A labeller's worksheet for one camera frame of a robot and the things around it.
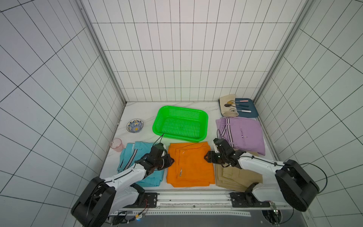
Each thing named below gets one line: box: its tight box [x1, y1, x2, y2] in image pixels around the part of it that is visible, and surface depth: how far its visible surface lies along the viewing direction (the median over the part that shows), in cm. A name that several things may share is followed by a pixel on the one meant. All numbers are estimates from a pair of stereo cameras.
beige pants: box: [215, 163, 263, 193], surface depth 79 cm
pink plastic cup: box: [109, 137, 125, 153], surface depth 92 cm
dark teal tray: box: [235, 97, 259, 118], surface depth 120 cm
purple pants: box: [215, 117, 266, 156], surface depth 100 cm
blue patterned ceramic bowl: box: [126, 118, 145, 134], surface depth 103 cm
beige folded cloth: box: [218, 94, 239, 118], surface depth 117 cm
